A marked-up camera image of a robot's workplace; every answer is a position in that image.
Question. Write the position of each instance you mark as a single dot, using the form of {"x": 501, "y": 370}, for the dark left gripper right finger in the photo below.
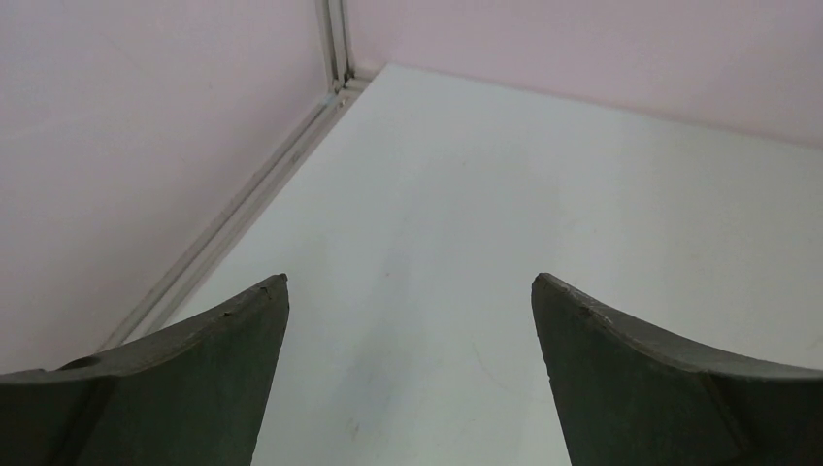
{"x": 628, "y": 392}

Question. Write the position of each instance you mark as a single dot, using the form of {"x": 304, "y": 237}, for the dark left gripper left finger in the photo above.
{"x": 194, "y": 393}

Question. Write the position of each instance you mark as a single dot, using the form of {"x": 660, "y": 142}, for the aluminium frame rail left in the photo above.
{"x": 344, "y": 85}

